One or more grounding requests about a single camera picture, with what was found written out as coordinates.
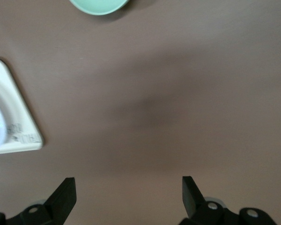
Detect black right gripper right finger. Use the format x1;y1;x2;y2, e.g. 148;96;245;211
180;176;228;225

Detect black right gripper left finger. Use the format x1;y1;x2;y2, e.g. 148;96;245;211
7;177;77;225

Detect cream bear print tray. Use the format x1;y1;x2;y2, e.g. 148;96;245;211
0;58;44;156

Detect brown table mat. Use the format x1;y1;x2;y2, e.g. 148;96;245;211
0;0;281;225

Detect mint green bowl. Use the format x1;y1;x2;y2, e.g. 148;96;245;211
69;0;129;16

